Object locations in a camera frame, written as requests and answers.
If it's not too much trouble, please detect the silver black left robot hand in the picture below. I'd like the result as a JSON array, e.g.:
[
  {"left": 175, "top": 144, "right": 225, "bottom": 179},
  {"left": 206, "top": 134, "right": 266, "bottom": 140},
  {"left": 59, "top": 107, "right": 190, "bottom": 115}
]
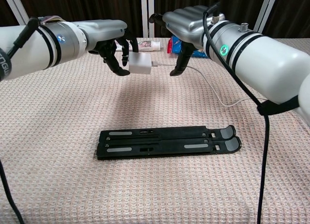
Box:
[{"left": 83, "top": 19, "right": 139, "bottom": 76}]

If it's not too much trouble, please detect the white toothpaste tube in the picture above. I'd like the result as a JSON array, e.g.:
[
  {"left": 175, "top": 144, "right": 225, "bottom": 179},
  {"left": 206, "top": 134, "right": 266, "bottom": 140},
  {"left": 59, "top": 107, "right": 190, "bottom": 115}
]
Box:
[{"left": 115, "top": 39, "right": 162, "bottom": 52}]

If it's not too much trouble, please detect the white power adapter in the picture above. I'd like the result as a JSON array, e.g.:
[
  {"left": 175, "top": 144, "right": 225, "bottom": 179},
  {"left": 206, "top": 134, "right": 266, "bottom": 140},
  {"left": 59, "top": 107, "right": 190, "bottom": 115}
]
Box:
[{"left": 128, "top": 51, "right": 152, "bottom": 76}]

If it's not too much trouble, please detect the white charging cable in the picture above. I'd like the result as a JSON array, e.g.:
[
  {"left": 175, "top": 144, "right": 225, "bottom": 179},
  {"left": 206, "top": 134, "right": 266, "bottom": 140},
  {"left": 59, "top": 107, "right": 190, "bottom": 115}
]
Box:
[{"left": 150, "top": 61, "right": 266, "bottom": 107}]

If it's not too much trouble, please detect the black folded laptop stand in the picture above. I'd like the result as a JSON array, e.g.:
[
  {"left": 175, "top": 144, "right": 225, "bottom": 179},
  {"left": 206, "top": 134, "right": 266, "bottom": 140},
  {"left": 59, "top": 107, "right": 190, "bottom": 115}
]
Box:
[{"left": 96, "top": 125, "right": 242, "bottom": 161}]

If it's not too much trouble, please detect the white metal frame post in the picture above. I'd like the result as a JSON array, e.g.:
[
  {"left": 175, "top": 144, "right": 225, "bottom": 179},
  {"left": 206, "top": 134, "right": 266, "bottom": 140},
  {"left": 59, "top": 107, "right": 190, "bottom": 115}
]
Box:
[
  {"left": 140, "top": 0, "right": 155, "bottom": 38},
  {"left": 254, "top": 0, "right": 279, "bottom": 28},
  {"left": 7, "top": 0, "right": 31, "bottom": 25}
]

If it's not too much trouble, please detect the blue snack bag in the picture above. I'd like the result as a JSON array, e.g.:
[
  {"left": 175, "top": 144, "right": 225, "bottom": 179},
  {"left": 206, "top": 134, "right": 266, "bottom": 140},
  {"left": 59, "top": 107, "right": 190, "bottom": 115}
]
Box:
[{"left": 167, "top": 36, "right": 209, "bottom": 59}]

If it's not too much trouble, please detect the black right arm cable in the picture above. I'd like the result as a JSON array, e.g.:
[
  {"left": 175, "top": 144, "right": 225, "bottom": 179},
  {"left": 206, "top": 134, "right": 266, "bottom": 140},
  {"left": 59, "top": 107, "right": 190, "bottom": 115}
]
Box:
[{"left": 202, "top": 2, "right": 271, "bottom": 224}]

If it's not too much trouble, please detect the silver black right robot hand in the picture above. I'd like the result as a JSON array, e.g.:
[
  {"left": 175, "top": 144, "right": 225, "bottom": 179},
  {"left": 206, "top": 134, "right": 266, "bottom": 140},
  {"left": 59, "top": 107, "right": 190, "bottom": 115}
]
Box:
[{"left": 149, "top": 5, "right": 226, "bottom": 77}]

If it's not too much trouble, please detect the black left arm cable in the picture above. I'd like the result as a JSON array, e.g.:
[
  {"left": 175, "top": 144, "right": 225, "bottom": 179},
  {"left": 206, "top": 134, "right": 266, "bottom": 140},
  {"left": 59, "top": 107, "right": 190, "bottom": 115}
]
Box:
[{"left": 0, "top": 17, "right": 41, "bottom": 224}]

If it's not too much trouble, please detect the dark pleated curtain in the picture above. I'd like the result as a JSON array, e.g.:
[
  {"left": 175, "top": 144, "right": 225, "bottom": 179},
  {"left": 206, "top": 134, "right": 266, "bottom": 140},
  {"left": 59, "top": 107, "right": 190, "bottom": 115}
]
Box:
[{"left": 0, "top": 0, "right": 310, "bottom": 40}]

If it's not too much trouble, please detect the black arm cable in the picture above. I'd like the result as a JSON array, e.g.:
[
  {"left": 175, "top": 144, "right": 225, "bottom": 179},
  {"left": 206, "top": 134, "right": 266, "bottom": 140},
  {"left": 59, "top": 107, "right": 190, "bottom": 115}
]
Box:
[
  {"left": 202, "top": 2, "right": 271, "bottom": 224},
  {"left": 0, "top": 17, "right": 41, "bottom": 224}
]

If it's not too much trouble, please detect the beige woven tablecloth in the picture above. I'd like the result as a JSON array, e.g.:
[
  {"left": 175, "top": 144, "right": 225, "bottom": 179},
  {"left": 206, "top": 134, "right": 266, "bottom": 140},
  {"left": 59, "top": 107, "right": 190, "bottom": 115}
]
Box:
[{"left": 0, "top": 37, "right": 310, "bottom": 224}]

